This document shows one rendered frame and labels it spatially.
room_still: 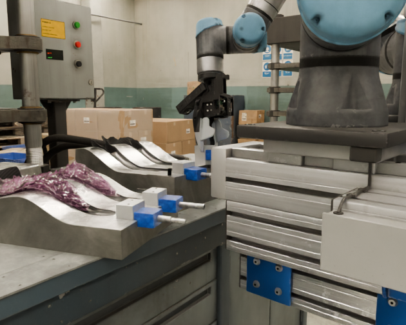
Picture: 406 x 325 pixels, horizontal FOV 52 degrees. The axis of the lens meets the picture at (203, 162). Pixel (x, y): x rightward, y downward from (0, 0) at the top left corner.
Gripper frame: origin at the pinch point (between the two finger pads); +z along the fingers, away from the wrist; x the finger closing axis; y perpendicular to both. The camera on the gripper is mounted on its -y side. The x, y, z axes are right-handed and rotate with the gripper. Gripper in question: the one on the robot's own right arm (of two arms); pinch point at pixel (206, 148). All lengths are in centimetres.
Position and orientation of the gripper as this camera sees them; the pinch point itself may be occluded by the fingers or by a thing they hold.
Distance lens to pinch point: 114.5
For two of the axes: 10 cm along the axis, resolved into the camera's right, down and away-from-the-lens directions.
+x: 5.9, 0.2, 8.1
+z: 0.3, 10.0, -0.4
